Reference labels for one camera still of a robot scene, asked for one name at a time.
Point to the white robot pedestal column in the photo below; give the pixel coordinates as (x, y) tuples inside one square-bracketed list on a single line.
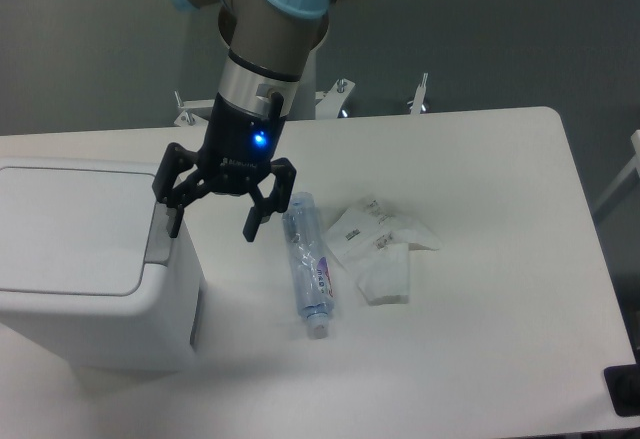
[(304, 104)]

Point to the white pedestal base frame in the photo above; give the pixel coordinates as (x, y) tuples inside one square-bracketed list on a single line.
[(329, 104)]

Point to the black clamp at table edge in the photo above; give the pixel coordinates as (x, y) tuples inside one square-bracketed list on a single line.
[(623, 386)]

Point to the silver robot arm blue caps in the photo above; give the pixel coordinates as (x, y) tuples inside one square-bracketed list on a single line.
[(268, 50)]

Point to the white frame at right edge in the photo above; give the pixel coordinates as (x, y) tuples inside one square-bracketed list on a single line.
[(620, 187)]

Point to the white push-button trash can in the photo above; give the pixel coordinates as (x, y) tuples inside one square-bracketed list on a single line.
[(89, 270)]

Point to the crushed clear plastic bottle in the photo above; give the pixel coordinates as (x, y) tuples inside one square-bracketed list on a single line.
[(308, 264)]

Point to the white folded tissue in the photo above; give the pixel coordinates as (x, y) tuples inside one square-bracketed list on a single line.
[(384, 275)]

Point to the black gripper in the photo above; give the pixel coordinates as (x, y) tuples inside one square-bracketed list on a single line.
[(237, 154)]

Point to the crumpled white paper wrapper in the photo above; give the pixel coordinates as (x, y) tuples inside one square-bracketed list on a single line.
[(368, 226)]

